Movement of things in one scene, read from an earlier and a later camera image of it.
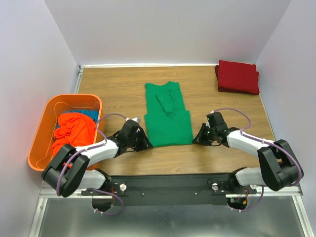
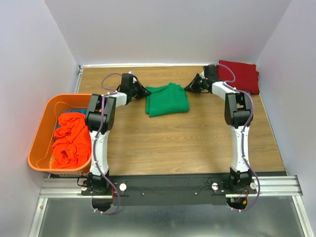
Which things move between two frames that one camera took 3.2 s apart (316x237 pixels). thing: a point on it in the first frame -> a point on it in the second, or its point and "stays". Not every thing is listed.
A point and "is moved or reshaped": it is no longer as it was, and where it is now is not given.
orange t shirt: x=75 y=129 stays
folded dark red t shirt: x=237 y=77 stays
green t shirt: x=167 y=121 is moved or reshaped
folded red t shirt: x=238 y=77 stays
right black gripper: x=199 y=138 -> x=191 y=87
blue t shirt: x=94 y=114 stays
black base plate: x=170 y=189 stays
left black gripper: x=145 y=144 -> x=143 y=92
